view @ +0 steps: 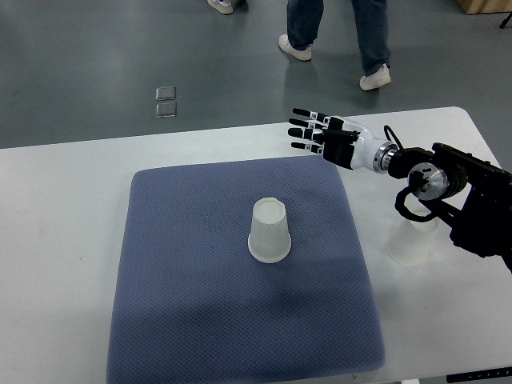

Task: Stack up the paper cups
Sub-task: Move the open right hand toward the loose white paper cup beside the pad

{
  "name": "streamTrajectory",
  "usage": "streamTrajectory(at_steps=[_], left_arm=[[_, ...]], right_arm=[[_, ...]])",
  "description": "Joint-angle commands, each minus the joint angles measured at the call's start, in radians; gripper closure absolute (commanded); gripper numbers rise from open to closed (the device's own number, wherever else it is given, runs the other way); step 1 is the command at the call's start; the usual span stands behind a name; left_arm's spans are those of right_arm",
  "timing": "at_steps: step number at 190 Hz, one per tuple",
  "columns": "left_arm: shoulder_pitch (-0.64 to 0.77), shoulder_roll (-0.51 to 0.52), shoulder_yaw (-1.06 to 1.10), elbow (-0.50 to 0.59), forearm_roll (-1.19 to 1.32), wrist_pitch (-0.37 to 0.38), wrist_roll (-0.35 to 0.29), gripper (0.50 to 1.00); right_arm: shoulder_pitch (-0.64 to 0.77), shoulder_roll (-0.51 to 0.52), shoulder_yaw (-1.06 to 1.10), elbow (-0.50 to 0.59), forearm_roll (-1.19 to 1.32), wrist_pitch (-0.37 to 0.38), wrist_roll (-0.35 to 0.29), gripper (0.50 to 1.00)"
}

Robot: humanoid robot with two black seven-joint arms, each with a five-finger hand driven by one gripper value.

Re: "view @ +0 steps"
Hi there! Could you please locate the metal floor plate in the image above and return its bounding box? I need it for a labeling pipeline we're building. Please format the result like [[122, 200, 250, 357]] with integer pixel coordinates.
[[156, 102, 177, 118], [155, 86, 177, 101]]

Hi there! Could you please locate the white paper cup on mat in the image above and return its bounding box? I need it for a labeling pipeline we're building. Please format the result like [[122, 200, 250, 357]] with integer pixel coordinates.
[[248, 197, 291, 263]]

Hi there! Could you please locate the upper metal floor plate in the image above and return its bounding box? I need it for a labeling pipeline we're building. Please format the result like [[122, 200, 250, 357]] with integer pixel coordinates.
[[155, 86, 177, 101]]

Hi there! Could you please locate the person in blue jeans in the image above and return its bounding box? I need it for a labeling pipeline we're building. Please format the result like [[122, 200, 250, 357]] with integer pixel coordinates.
[[278, 1, 392, 91]]

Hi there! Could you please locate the black tripod leg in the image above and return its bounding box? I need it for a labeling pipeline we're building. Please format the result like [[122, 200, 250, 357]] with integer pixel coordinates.
[[499, 12, 512, 29]]

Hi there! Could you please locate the wooden box corner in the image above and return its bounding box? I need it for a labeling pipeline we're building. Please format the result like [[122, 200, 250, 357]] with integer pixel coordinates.
[[456, 0, 511, 15]]

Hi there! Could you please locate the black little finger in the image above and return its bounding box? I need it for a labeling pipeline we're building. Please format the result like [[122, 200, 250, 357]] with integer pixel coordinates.
[[290, 142, 324, 154]]

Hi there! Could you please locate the white paper cup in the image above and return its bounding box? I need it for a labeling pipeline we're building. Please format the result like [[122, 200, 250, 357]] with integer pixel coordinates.
[[248, 197, 291, 263], [386, 218, 438, 266]]

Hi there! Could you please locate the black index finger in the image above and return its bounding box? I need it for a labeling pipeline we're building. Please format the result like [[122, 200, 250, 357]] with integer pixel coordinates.
[[292, 108, 330, 122]]

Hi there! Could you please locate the blue-grey textured mat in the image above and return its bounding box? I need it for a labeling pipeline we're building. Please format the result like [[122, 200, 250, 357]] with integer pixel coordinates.
[[106, 155, 385, 383]]

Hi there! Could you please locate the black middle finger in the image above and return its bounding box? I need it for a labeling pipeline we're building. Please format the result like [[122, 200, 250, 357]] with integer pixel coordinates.
[[289, 118, 327, 129]]

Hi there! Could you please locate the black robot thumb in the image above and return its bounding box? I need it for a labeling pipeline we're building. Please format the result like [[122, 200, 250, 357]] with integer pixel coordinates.
[[323, 129, 359, 140]]

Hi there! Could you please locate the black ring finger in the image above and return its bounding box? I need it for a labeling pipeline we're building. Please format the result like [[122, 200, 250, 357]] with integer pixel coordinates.
[[287, 127, 324, 139]]

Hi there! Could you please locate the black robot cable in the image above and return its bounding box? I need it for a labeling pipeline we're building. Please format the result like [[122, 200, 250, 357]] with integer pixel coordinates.
[[383, 125, 405, 151]]

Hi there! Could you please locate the lower metal floor plate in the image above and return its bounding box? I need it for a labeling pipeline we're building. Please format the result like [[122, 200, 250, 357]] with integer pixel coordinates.
[[156, 102, 177, 118]]

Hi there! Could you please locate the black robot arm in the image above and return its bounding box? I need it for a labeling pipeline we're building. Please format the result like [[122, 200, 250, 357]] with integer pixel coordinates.
[[288, 108, 511, 266]]

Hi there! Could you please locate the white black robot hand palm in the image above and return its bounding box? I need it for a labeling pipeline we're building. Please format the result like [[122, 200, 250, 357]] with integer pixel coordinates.
[[322, 116, 394, 173]]

